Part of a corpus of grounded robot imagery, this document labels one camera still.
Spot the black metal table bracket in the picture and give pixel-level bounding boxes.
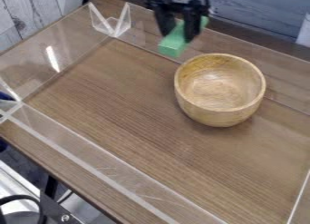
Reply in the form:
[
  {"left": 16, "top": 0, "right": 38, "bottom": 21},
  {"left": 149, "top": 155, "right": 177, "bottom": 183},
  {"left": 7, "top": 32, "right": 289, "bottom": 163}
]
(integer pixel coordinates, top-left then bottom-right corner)
[{"left": 39, "top": 175, "right": 84, "bottom": 224}]

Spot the green rectangular block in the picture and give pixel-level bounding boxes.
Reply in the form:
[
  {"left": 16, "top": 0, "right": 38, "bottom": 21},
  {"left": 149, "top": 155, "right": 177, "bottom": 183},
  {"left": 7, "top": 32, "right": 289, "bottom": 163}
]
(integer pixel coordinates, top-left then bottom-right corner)
[{"left": 158, "top": 15, "right": 211, "bottom": 59}]

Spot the black cable loop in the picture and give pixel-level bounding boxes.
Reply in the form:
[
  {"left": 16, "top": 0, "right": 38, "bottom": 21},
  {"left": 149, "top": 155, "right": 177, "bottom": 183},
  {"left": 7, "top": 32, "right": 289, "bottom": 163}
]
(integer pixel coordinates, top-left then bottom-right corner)
[{"left": 0, "top": 194, "right": 46, "bottom": 224}]

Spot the clear acrylic corner bracket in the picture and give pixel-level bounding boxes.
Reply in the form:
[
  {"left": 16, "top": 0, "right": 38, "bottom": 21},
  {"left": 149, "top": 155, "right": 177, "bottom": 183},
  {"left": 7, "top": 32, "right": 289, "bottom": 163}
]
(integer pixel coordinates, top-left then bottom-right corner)
[{"left": 88, "top": 3, "right": 131, "bottom": 38}]

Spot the light wooden bowl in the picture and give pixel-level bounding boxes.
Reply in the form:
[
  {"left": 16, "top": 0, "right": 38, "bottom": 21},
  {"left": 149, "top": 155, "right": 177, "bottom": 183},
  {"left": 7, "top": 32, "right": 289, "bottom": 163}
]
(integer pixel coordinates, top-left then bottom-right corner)
[{"left": 174, "top": 53, "right": 266, "bottom": 127}]

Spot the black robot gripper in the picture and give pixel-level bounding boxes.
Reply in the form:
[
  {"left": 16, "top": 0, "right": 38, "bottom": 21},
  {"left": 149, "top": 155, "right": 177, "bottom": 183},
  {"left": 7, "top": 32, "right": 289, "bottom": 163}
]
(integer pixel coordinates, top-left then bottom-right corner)
[{"left": 146, "top": 0, "right": 211, "bottom": 43}]

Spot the clear acrylic tray wall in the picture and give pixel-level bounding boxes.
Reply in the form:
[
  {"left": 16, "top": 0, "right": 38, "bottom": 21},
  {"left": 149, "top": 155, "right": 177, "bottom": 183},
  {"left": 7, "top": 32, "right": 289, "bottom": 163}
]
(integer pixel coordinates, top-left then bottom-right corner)
[{"left": 0, "top": 3, "right": 310, "bottom": 224}]

